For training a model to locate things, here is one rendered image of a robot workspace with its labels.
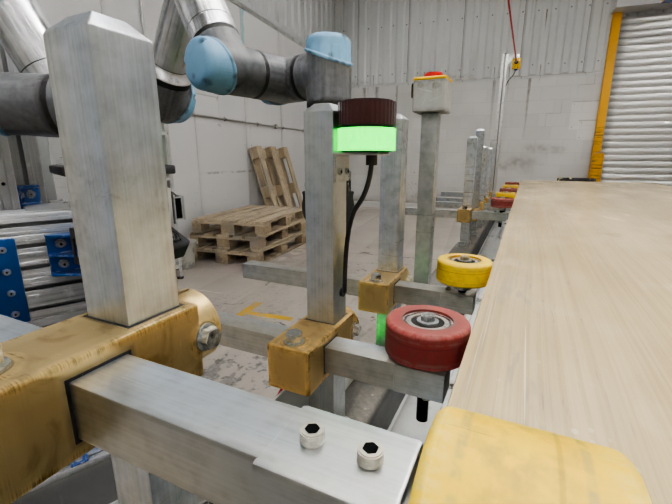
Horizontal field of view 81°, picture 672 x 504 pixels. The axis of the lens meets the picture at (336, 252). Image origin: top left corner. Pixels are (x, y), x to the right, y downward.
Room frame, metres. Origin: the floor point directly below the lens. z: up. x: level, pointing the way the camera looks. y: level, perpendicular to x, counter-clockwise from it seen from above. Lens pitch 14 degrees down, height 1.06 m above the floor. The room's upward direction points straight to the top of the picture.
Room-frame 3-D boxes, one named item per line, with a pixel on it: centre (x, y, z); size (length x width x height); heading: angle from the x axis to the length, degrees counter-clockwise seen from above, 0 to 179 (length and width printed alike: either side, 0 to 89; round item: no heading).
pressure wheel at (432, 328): (0.35, -0.09, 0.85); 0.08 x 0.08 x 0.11
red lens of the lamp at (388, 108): (0.42, -0.03, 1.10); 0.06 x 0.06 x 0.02
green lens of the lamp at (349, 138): (0.42, -0.03, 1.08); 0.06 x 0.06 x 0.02
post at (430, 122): (0.90, -0.21, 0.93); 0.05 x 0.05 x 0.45; 64
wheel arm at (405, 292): (0.66, -0.02, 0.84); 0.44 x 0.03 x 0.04; 64
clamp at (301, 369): (0.42, 0.02, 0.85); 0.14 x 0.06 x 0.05; 154
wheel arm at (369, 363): (0.43, 0.09, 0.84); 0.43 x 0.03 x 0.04; 64
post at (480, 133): (1.80, -0.64, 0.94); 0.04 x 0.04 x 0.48; 64
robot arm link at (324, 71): (0.70, 0.01, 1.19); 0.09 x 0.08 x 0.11; 51
